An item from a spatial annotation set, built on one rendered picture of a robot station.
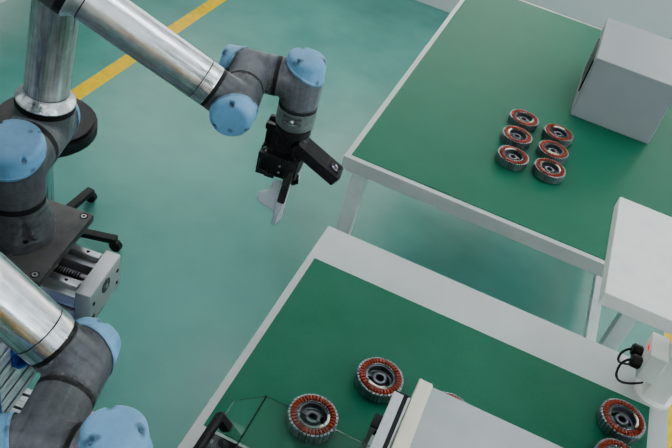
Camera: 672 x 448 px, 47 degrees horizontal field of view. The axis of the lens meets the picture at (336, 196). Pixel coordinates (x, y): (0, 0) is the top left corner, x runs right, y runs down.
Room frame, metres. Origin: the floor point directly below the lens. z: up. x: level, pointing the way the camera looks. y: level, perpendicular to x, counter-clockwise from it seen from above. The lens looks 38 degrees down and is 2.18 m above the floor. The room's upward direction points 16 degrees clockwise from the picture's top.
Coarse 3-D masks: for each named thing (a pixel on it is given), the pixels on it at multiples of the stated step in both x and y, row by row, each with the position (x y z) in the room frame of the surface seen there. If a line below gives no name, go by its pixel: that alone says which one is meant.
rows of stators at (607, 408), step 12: (600, 408) 1.28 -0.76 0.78; (612, 408) 1.29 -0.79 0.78; (624, 408) 1.30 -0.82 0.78; (636, 408) 1.31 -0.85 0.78; (600, 420) 1.25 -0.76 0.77; (612, 420) 1.25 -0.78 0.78; (624, 420) 1.27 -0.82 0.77; (636, 420) 1.27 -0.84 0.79; (612, 432) 1.22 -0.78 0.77; (624, 432) 1.22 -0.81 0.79; (636, 432) 1.23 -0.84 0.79; (600, 444) 1.17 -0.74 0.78; (612, 444) 1.18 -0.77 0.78; (624, 444) 1.19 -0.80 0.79
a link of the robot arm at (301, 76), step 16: (304, 48) 1.28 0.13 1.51; (288, 64) 1.23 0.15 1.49; (304, 64) 1.22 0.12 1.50; (320, 64) 1.24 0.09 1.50; (288, 80) 1.22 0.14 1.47; (304, 80) 1.22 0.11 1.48; (320, 80) 1.24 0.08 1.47; (288, 96) 1.22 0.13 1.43; (304, 96) 1.22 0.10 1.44; (288, 112) 1.22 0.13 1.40; (304, 112) 1.22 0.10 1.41
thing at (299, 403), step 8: (296, 400) 1.06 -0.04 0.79; (304, 400) 1.07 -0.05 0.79; (312, 400) 1.07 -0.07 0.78; (320, 400) 1.08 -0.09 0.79; (328, 400) 1.09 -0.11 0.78; (296, 408) 1.04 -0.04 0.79; (304, 408) 1.06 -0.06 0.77; (312, 408) 1.07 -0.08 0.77; (320, 408) 1.07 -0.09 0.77; (328, 408) 1.06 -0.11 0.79; (312, 416) 1.05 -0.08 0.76; (320, 416) 1.05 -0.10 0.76; (328, 416) 1.04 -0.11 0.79; (336, 416) 1.05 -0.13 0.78; (328, 424) 1.02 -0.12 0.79; (336, 424) 1.03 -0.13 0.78
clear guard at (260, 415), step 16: (240, 400) 0.85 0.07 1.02; (256, 400) 0.84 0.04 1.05; (272, 400) 0.84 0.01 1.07; (240, 416) 0.80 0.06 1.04; (256, 416) 0.79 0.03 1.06; (272, 416) 0.80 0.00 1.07; (288, 416) 0.81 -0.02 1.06; (304, 416) 0.82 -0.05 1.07; (240, 432) 0.76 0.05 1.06; (256, 432) 0.76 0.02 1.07; (272, 432) 0.77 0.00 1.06; (288, 432) 0.78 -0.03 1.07; (304, 432) 0.79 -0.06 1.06; (320, 432) 0.80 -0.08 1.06; (336, 432) 0.81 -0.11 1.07
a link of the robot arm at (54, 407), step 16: (48, 384) 0.54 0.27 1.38; (64, 384) 0.54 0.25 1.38; (32, 400) 0.52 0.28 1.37; (48, 400) 0.52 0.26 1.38; (64, 400) 0.52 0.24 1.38; (80, 400) 0.53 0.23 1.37; (0, 416) 0.49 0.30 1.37; (16, 416) 0.49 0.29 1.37; (32, 416) 0.49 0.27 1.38; (48, 416) 0.50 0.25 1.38; (64, 416) 0.51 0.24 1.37; (80, 416) 0.52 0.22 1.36; (0, 432) 0.47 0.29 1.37; (16, 432) 0.47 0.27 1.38; (32, 432) 0.47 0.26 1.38; (48, 432) 0.47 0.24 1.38; (64, 432) 0.48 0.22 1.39
